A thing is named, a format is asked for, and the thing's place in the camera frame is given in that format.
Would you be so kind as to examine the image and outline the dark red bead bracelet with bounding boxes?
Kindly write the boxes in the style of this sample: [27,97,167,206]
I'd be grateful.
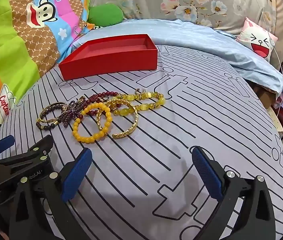
[78,92,118,121]

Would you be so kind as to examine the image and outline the orange-yellow bead bracelet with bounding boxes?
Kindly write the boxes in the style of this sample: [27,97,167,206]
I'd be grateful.
[72,103,113,144]

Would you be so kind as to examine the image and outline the brown cardboard box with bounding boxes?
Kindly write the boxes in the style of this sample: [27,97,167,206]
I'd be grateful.
[252,82,278,108]

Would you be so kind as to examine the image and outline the white cord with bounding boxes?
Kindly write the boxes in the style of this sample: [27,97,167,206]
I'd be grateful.
[248,0,283,130]

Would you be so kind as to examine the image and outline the green pillow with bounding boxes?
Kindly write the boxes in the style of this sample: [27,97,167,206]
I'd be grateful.
[88,3,125,28]

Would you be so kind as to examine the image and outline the textured gold cuff bangle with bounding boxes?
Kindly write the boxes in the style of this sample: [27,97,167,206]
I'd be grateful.
[96,99,139,139]

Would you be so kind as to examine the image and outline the cartoon monkey blanket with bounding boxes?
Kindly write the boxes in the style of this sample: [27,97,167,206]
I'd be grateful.
[0,0,95,146]

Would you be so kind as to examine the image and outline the pink cartoon face cushion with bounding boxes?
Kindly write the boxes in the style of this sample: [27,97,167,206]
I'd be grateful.
[236,17,278,61]

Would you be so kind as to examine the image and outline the purple garnet bead bracelet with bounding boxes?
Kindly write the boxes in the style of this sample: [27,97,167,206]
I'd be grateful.
[58,99,87,129]

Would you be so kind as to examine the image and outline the yellow-green bead bracelet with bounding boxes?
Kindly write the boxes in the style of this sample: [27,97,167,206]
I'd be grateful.
[110,91,166,118]

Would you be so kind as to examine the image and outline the dark bead clover bracelet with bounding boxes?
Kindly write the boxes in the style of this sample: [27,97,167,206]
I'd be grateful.
[36,119,57,131]

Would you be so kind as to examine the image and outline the red cardboard box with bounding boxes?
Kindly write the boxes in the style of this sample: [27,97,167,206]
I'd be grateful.
[58,34,158,81]

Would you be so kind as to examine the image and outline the light blue pillow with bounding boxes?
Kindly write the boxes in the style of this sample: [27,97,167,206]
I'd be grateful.
[82,18,283,101]

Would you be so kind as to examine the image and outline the rose gold bangle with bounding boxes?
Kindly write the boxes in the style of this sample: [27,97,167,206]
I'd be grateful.
[40,102,68,127]

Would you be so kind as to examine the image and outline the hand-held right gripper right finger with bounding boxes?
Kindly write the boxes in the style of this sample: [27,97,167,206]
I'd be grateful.
[191,146,276,240]

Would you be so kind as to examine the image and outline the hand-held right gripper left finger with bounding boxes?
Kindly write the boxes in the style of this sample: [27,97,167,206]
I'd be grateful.
[9,147,93,240]

